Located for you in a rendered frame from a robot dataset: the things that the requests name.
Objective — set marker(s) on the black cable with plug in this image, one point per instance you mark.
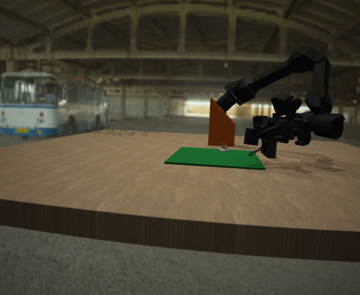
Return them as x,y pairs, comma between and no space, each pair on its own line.
252,139

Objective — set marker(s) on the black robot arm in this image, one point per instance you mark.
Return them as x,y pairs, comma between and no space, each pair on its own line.
322,122

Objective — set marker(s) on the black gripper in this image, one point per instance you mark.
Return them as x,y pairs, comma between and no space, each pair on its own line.
284,129

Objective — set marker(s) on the green circuit board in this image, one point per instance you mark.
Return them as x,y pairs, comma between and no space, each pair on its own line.
224,158

